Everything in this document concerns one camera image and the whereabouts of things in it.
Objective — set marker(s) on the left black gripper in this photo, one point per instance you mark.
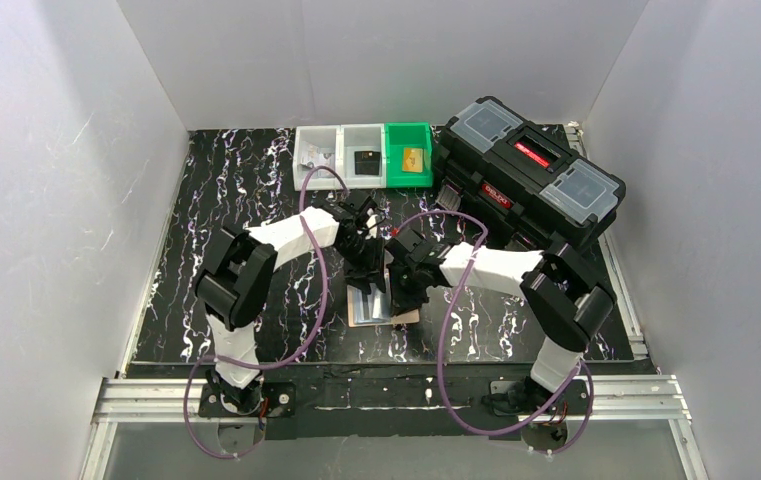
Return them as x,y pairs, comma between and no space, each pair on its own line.
367,258

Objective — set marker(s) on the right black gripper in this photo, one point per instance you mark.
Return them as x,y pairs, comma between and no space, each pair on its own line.
407,279

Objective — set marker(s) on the beige leather card holder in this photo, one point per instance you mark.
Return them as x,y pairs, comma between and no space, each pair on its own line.
374,309

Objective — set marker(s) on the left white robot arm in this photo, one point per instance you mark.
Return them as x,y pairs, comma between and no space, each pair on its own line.
233,284

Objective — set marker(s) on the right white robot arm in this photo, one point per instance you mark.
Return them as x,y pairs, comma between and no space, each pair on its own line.
569,297

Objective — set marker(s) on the black card in bin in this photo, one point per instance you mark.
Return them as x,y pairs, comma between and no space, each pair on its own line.
367,163

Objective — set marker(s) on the gold card in bin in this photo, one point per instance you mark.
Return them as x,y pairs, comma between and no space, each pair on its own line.
412,160

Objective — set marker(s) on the silver cards in bin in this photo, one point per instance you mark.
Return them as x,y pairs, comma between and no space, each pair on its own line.
315,156

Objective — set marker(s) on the middle white storage bin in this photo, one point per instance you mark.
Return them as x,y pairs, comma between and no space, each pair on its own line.
355,137

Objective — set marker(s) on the white storage bin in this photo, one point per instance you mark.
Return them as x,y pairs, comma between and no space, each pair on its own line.
355,137
323,136

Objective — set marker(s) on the left white storage bin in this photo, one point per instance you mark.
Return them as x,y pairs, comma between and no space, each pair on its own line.
323,136

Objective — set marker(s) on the green storage bin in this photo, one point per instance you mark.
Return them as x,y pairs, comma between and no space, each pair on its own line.
397,137

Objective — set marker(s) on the black plastic toolbox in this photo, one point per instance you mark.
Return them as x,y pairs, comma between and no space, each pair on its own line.
520,180

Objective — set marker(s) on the aluminium frame rail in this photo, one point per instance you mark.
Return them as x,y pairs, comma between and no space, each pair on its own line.
386,401

